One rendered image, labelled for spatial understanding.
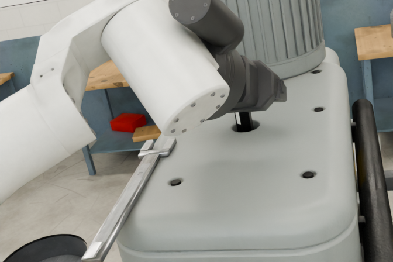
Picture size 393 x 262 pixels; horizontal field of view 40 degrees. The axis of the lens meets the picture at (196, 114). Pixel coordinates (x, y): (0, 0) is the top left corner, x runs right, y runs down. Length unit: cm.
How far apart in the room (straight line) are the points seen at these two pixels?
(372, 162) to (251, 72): 25
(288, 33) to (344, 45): 421
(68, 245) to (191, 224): 263
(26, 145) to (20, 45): 547
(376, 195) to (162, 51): 37
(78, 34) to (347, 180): 30
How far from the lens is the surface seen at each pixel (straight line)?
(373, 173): 74
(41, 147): 42
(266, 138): 67
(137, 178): 62
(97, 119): 580
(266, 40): 83
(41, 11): 567
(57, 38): 44
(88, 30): 44
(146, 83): 42
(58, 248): 319
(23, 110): 43
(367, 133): 84
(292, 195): 54
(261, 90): 60
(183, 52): 42
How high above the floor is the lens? 217
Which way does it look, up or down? 21 degrees down
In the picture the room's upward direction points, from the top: 12 degrees counter-clockwise
